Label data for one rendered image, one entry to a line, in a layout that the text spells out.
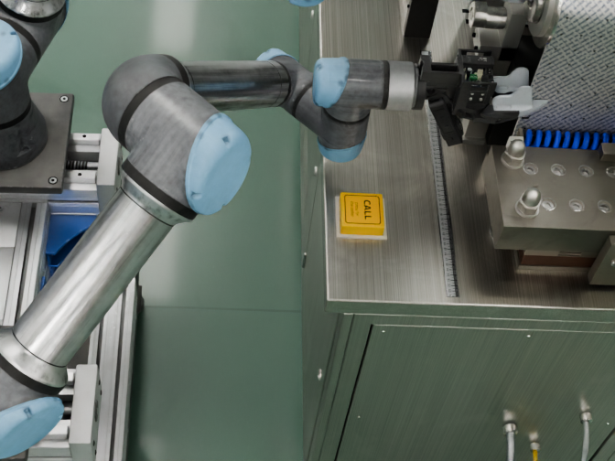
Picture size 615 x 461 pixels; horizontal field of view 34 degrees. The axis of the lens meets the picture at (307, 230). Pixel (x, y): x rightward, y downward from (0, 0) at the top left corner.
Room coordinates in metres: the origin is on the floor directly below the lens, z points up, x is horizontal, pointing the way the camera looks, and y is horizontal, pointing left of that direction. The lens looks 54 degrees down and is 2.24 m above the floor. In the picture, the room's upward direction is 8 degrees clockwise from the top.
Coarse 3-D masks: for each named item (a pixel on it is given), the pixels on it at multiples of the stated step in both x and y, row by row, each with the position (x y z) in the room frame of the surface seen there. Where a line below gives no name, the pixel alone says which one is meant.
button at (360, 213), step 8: (344, 192) 1.04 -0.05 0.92; (344, 200) 1.02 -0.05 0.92; (352, 200) 1.02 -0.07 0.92; (360, 200) 1.03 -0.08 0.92; (368, 200) 1.03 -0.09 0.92; (376, 200) 1.03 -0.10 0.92; (344, 208) 1.01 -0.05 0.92; (352, 208) 1.01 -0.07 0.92; (360, 208) 1.01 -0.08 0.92; (368, 208) 1.01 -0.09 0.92; (376, 208) 1.02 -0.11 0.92; (344, 216) 0.99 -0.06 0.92; (352, 216) 0.99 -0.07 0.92; (360, 216) 0.99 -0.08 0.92; (368, 216) 1.00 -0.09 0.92; (376, 216) 1.00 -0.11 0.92; (344, 224) 0.97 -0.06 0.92; (352, 224) 0.98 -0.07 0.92; (360, 224) 0.98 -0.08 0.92; (368, 224) 0.98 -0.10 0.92; (376, 224) 0.98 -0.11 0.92; (344, 232) 0.97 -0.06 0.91; (352, 232) 0.97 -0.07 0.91; (360, 232) 0.97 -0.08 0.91; (368, 232) 0.98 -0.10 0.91; (376, 232) 0.98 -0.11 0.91
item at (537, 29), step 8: (552, 0) 1.15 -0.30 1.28; (544, 8) 1.16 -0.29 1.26; (552, 8) 1.15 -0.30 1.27; (544, 16) 1.15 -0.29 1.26; (552, 16) 1.14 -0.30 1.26; (528, 24) 1.20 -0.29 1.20; (536, 24) 1.17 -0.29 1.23; (544, 24) 1.14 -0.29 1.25; (536, 32) 1.15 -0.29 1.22; (544, 32) 1.14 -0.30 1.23
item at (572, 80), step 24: (552, 72) 1.14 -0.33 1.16; (576, 72) 1.14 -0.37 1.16; (600, 72) 1.15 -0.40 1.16; (552, 96) 1.14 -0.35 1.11; (576, 96) 1.15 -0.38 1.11; (600, 96) 1.15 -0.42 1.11; (528, 120) 1.14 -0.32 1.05; (552, 120) 1.14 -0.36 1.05; (576, 120) 1.15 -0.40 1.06; (600, 120) 1.15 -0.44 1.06
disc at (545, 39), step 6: (558, 0) 1.14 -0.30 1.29; (558, 6) 1.14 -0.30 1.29; (558, 12) 1.13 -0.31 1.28; (552, 18) 1.14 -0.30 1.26; (558, 18) 1.13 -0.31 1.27; (552, 24) 1.13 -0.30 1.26; (552, 30) 1.13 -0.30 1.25; (546, 36) 1.14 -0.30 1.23; (552, 36) 1.13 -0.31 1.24; (534, 42) 1.17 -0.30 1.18; (540, 42) 1.15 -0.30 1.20; (546, 42) 1.13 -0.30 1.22
